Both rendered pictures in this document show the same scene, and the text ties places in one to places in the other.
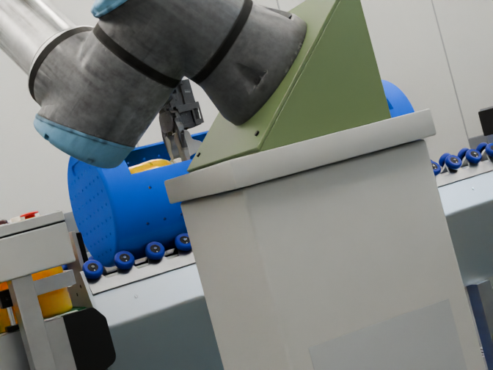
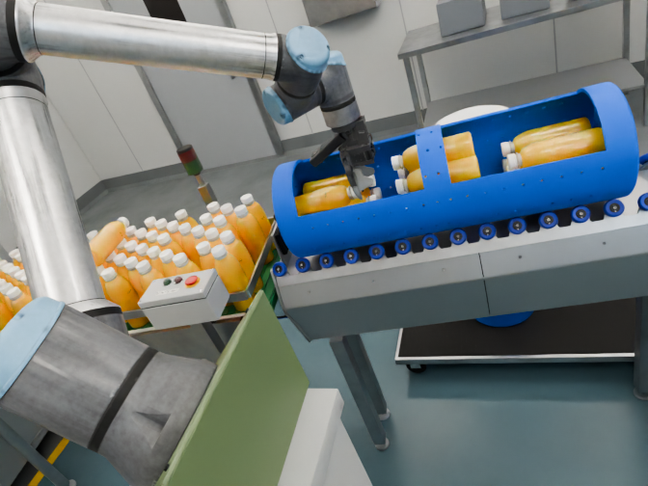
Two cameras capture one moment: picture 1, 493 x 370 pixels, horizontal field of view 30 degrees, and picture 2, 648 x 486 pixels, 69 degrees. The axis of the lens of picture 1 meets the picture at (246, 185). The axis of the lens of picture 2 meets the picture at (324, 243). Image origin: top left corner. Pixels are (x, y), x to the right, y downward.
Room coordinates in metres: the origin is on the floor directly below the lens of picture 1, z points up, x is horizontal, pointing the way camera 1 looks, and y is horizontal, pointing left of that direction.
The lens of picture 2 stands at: (1.29, -0.63, 1.71)
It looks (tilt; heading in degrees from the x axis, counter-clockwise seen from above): 31 degrees down; 48
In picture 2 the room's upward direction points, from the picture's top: 21 degrees counter-clockwise
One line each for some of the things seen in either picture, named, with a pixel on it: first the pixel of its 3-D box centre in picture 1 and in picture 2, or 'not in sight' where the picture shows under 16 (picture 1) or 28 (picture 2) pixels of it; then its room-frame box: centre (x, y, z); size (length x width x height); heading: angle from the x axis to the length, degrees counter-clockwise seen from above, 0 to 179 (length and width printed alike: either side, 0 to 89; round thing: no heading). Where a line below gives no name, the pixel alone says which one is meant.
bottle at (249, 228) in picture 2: not in sight; (253, 236); (2.07, 0.55, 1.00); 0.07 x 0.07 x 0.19
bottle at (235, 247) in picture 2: not in sight; (240, 263); (1.94, 0.48, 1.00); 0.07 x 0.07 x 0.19
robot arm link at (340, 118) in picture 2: not in sight; (341, 113); (2.18, 0.12, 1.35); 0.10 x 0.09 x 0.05; 28
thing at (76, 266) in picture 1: (76, 258); (284, 242); (2.08, 0.41, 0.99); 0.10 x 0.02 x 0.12; 28
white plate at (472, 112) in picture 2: not in sight; (472, 122); (2.80, 0.09, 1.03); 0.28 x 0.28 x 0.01
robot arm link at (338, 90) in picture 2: not in sight; (329, 80); (2.18, 0.12, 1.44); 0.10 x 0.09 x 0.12; 165
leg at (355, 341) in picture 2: not in sight; (364, 365); (2.17, 0.39, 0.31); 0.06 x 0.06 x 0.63; 28
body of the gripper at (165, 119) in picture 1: (176, 106); (353, 143); (2.18, 0.11, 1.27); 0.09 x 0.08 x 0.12; 118
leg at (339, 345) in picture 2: not in sight; (361, 395); (2.05, 0.32, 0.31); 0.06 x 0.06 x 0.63; 28
